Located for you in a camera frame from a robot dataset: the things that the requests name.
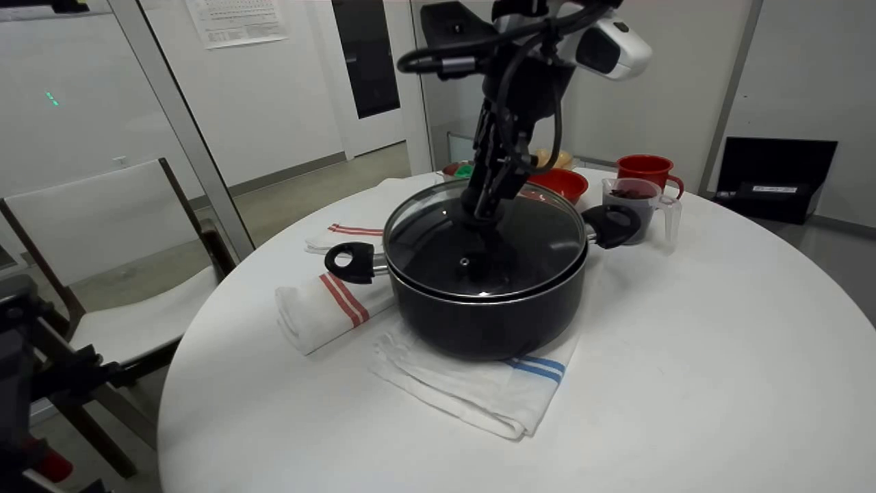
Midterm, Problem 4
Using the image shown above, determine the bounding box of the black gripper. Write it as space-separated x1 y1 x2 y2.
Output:
462 51 581 224

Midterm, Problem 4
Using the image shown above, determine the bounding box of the glass lid with black knob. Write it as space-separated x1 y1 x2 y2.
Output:
381 178 592 300

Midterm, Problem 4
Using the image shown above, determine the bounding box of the black cooking pot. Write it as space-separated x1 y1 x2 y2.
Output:
322 176 645 362

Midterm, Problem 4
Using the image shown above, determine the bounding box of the small framed whiteboard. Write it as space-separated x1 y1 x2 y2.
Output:
443 129 478 170

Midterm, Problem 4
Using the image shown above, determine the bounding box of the beige garlic bunch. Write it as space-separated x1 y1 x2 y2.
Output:
537 147 577 176

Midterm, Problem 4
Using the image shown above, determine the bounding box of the red bowl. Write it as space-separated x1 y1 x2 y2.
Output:
523 166 592 207

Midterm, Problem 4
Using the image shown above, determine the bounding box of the red cup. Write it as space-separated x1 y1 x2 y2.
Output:
616 152 688 205

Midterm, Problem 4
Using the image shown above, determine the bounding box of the clear glass measuring cup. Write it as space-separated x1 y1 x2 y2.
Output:
600 176 685 254

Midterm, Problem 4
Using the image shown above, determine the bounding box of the white towel with red stripes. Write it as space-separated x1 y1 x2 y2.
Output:
273 261 396 355
304 176 406 261

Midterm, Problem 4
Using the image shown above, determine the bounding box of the white towel with blue stripes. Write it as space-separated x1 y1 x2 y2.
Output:
367 318 584 446

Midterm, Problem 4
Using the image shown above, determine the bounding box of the open black case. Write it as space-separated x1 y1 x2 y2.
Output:
709 135 841 226

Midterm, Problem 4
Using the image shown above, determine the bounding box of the black metal stand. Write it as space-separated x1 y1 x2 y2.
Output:
0 270 181 493

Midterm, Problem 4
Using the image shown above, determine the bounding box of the white printed wall sign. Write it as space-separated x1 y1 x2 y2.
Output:
184 0 291 50

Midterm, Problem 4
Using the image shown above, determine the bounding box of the grey metal partition frame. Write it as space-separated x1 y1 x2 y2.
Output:
106 0 256 266

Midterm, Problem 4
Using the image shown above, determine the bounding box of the white chair with wooden frame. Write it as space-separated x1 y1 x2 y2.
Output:
0 157 240 459

